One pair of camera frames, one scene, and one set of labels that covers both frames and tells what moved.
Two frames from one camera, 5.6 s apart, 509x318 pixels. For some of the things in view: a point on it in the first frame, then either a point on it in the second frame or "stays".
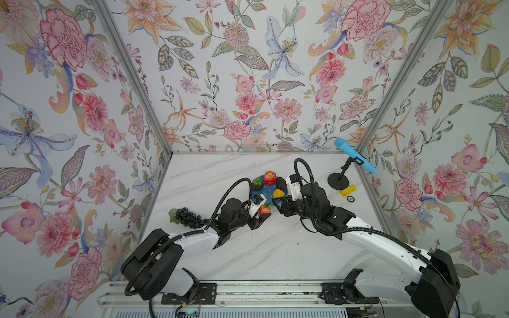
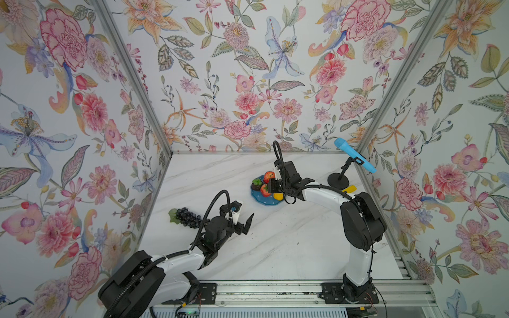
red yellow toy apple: x=270 y=178 stays
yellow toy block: x=348 y=191 stays
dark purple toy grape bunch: x=184 y=216 stays
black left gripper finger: x=258 y=199 -> x=235 y=206
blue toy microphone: x=350 y=150 stays
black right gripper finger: x=293 y=178 -> x=273 y=185
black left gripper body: x=245 y=220 -> x=238 y=228
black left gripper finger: x=262 y=218 -> x=248 y=223
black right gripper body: x=300 y=209 -> x=282 y=188
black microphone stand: x=339 y=181 stays
